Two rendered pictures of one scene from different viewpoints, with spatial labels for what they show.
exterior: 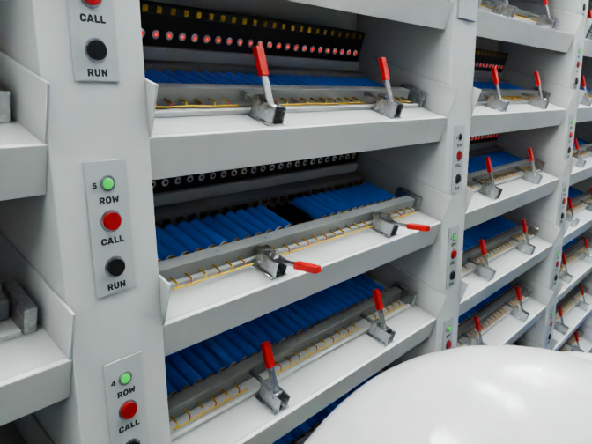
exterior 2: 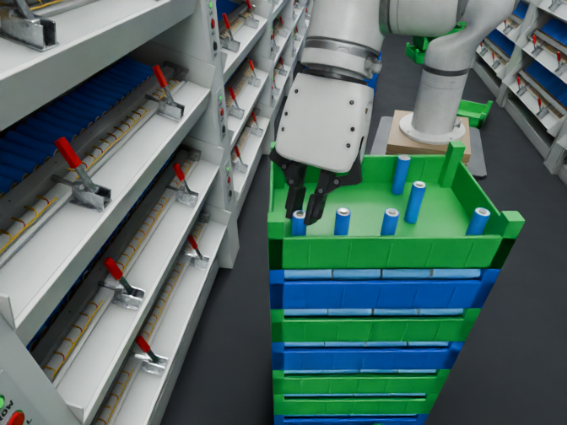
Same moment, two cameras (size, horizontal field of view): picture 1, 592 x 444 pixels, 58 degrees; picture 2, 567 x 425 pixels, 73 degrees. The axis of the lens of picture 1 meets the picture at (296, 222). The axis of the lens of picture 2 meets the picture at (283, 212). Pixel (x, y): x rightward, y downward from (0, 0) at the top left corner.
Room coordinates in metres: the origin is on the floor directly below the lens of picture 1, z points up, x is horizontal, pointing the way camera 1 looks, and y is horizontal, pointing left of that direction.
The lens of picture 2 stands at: (-0.32, 0.52, 0.84)
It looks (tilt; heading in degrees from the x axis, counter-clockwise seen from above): 38 degrees down; 326
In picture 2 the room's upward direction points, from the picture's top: straight up
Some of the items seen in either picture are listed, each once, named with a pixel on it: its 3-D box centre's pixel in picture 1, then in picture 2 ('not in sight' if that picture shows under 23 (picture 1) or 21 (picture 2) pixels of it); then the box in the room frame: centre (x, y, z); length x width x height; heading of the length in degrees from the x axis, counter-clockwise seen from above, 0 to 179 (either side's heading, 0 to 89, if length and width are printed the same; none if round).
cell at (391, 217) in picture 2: not in sight; (388, 230); (-0.08, 0.20, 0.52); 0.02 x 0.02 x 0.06
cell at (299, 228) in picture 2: not in sight; (299, 233); (-0.02, 0.30, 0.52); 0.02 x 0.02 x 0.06
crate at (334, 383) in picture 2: not in sight; (350, 332); (-0.02, 0.16, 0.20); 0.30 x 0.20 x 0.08; 57
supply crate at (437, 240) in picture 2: not in sight; (375, 198); (-0.02, 0.16, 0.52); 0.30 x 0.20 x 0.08; 57
